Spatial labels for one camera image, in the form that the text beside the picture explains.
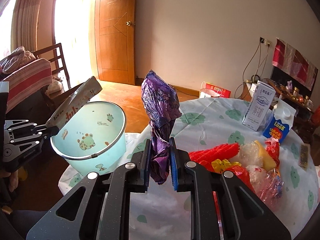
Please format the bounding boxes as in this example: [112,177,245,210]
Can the dark wooden chair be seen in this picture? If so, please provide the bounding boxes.
[32,43,71,99]

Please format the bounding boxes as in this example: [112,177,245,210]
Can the yellow printed plastic bag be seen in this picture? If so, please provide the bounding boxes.
[212,140,277,173]

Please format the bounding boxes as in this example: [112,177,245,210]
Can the blue white Look carton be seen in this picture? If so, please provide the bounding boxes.
[263,99,296,144]

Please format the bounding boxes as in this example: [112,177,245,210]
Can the light blue cartoon trash bin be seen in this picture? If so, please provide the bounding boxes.
[50,101,126,176]

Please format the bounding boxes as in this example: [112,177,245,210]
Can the hanging power cable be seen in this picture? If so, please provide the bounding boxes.
[233,41,271,100]

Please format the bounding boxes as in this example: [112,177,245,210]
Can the red gift box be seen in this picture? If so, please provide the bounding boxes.
[205,83,231,98]

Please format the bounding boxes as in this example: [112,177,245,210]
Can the tall white milk carton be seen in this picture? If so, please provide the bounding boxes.
[242,81,276,131]

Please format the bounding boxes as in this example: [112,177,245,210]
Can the orange wooden door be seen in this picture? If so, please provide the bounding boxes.
[94,0,136,85]

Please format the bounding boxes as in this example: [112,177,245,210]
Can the dark gold snack bar wrapper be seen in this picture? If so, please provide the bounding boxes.
[298,144,310,170]

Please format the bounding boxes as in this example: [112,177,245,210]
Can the clear plastic bag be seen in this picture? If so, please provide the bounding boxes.
[247,138,284,211]

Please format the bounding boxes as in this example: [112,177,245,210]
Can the striped beige curtain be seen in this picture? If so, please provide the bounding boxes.
[11,0,41,51]

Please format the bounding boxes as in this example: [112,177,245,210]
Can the red striped cushion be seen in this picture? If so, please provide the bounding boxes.
[3,59,53,112]

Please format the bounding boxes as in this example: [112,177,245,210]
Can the red plastic bag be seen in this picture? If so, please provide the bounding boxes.
[189,142,255,193]

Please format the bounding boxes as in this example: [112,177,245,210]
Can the dark wooden cluttered cabinet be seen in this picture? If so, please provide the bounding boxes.
[267,66,317,144]

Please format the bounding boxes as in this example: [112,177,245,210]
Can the white snack wrapper red text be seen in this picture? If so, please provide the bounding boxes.
[46,76,102,130]

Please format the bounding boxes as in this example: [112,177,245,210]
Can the red white cloth cover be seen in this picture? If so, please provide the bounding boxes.
[272,38,318,91]

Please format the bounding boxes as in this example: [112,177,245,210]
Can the pink padded jacket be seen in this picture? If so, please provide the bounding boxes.
[1,46,36,74]

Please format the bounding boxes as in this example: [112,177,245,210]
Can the purple plastic bag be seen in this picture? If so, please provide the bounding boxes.
[142,70,182,185]

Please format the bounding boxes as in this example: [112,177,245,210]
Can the wall power outlet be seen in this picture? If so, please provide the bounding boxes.
[259,37,271,48]

